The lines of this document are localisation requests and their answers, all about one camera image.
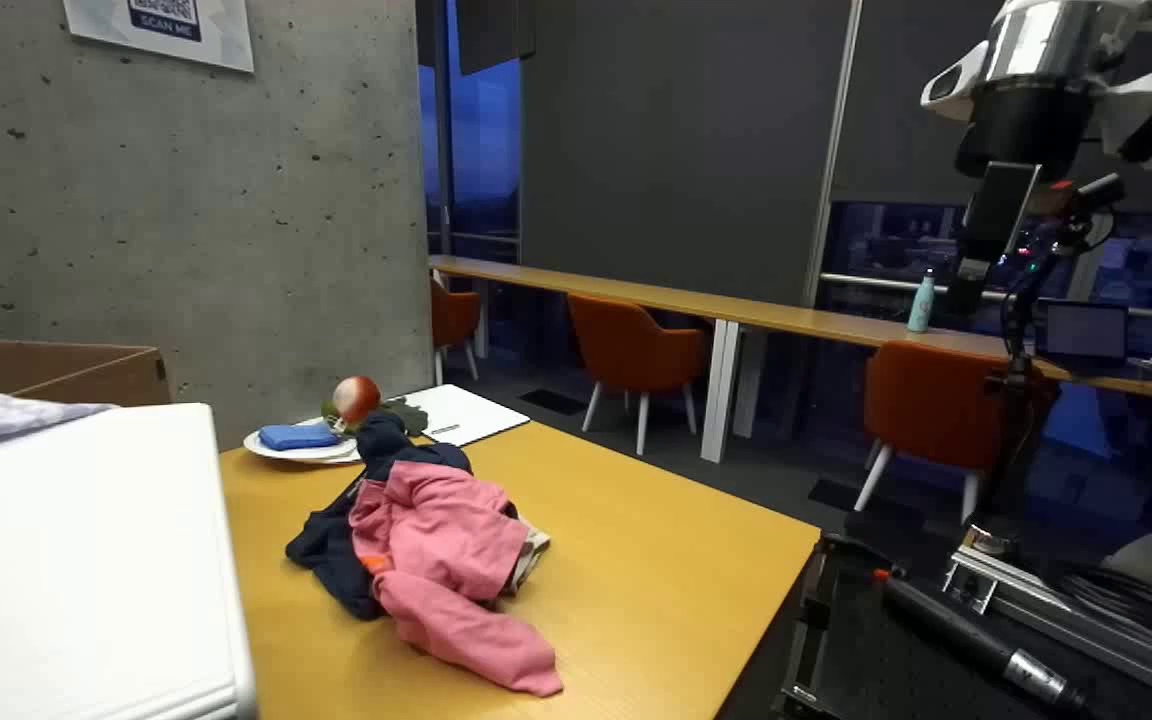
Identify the white paper sheet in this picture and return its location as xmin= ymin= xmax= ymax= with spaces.
xmin=402 ymin=383 xmax=522 ymax=443

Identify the orange chair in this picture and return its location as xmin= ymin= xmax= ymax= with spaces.
xmin=433 ymin=279 xmax=482 ymax=372
xmin=850 ymin=340 xmax=1005 ymax=521
xmin=568 ymin=296 xmax=708 ymax=443

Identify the orange chair right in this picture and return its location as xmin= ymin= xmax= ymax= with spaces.
xmin=850 ymin=340 xmax=1005 ymax=521

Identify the blue sponge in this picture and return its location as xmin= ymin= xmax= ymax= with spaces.
xmin=255 ymin=424 xmax=339 ymax=453

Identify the green leaf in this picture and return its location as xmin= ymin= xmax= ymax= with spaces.
xmin=384 ymin=398 xmax=429 ymax=435

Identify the orange chair left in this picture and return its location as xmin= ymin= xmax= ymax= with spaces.
xmin=433 ymin=279 xmax=482 ymax=372

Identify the red apple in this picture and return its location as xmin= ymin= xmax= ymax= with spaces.
xmin=330 ymin=377 xmax=378 ymax=427

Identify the grey white cloth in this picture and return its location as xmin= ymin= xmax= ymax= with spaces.
xmin=508 ymin=522 xmax=553 ymax=590

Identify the pink shirt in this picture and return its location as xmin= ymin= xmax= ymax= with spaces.
xmin=347 ymin=460 xmax=565 ymax=694

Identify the white plastic bin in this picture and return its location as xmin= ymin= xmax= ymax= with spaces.
xmin=0 ymin=403 xmax=258 ymax=720

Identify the wall poster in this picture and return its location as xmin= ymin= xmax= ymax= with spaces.
xmin=60 ymin=0 xmax=255 ymax=71

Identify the navy blue shirt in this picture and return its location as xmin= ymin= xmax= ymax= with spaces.
xmin=285 ymin=413 xmax=470 ymax=619

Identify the long wooden counter desk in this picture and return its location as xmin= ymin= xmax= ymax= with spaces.
xmin=429 ymin=253 xmax=1152 ymax=468

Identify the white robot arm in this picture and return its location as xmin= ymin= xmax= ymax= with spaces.
xmin=920 ymin=0 xmax=1152 ymax=178

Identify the orange chair middle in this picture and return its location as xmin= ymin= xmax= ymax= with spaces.
xmin=568 ymin=296 xmax=708 ymax=443

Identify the teal water bottle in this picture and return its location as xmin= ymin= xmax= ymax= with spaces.
xmin=903 ymin=268 xmax=934 ymax=333

